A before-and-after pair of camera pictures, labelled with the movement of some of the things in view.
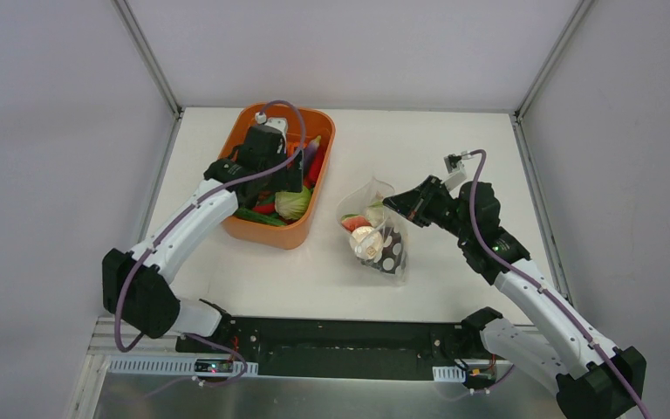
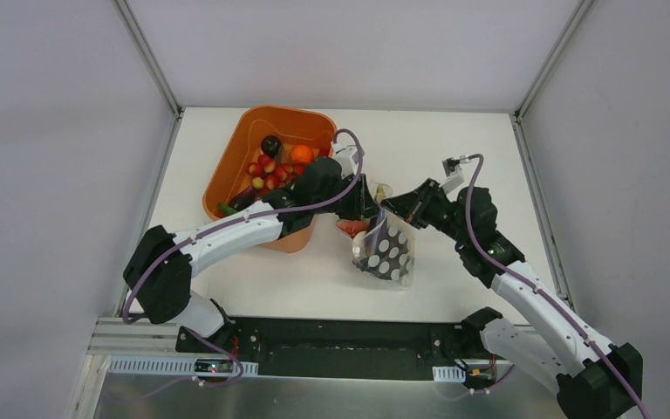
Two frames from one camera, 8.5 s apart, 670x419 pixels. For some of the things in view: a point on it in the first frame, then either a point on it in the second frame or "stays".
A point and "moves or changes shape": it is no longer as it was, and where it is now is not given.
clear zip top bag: (377, 232) moves or changes shape
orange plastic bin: (305, 123) stays
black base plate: (338, 347) stays
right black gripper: (433, 200) stays
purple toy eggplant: (312, 147) -> (375, 232)
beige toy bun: (366, 243) stays
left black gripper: (288, 171) -> (360, 207)
